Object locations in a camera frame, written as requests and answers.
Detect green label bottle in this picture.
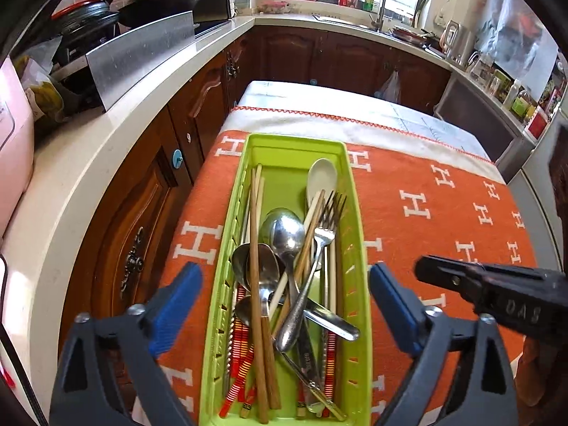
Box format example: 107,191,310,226
512,91,534,119

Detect white plastic bottle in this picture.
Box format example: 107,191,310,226
503,78,521,110

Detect green plastic utensil tray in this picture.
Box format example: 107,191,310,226
197,133,373,426

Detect metal splash guard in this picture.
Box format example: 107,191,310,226
86,10,197,113

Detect gas stove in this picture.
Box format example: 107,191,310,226
193,18,232,40

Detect steel sink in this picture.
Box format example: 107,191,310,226
312,13,379,30

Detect metal fork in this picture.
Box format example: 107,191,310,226
274,191,348,353

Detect brown wooden chopstick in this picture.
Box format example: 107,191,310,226
249,168,271,413

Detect pink kitchen appliance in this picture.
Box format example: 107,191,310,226
0,60,37,237

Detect plastic bag of produce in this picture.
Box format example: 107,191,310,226
11,38,68,121

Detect small metal spoon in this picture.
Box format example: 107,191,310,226
231,243,258,294

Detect metal pan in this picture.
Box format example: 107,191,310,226
392,27,434,46

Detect black pressure cooker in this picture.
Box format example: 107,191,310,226
49,0,121,64

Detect clear plastic bag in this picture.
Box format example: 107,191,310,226
478,0,561,81

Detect red box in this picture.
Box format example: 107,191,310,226
525,106,550,139

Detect orange patterned blanket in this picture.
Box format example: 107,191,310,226
129,105,540,426

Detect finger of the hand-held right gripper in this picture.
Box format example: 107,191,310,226
414,254,484,303

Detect brown wooden kitchen cabinets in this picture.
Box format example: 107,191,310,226
89,24,454,367

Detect grey cabinet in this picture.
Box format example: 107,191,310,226
432,73,534,184

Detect white ceramic spoon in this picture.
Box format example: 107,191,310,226
305,158,339,214

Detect pile of chopsticks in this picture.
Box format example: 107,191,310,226
219,164,349,424

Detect metal faucet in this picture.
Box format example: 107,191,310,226
370,0,390,33

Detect medium metal spoon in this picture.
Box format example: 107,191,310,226
234,296,256,329

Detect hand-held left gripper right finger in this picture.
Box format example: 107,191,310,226
369,263,520,426

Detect white kitchen countertop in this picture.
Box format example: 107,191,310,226
0,9,535,409

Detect glass jar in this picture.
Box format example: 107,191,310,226
468,51,494,79

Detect steel electric kettle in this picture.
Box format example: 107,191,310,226
441,20,476,68

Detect large metal spoon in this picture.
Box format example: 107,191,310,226
270,212,361,342
256,244,322,382

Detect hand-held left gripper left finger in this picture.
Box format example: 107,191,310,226
49,262,204,426

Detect person's right hand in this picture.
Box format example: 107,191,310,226
515,335,568,409

